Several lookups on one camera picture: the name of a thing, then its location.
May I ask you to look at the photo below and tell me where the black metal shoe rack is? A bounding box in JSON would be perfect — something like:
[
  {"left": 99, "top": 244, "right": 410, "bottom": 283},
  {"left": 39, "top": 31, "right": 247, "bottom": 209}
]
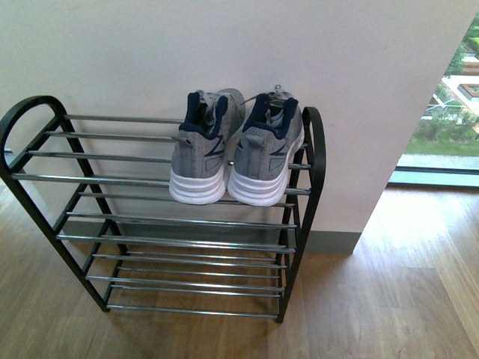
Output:
[{"left": 1, "top": 96, "right": 326, "bottom": 322}]

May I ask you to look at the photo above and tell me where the grey sneaker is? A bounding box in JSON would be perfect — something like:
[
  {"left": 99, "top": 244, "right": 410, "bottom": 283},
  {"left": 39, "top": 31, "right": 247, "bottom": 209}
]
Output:
[
  {"left": 169, "top": 88, "right": 245, "bottom": 205},
  {"left": 228, "top": 85, "right": 304, "bottom": 206}
]

